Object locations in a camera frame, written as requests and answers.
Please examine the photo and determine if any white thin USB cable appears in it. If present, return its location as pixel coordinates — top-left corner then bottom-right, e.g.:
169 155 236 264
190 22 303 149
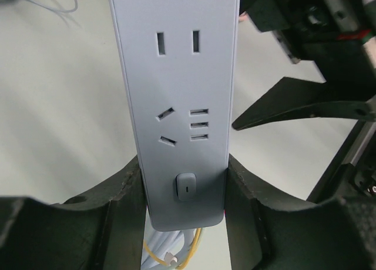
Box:
17 0 79 14

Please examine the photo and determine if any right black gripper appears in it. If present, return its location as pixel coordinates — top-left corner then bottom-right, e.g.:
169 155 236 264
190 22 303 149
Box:
232 0 375 202

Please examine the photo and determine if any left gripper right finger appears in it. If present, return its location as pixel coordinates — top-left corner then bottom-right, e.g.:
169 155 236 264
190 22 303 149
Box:
225 157 375 269

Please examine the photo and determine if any yellow thin charging cable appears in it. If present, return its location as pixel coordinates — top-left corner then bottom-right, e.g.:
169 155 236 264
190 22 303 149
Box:
143 228 203 268

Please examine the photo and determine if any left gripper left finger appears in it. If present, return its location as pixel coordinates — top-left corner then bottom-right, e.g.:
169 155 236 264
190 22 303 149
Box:
1 159 146 269

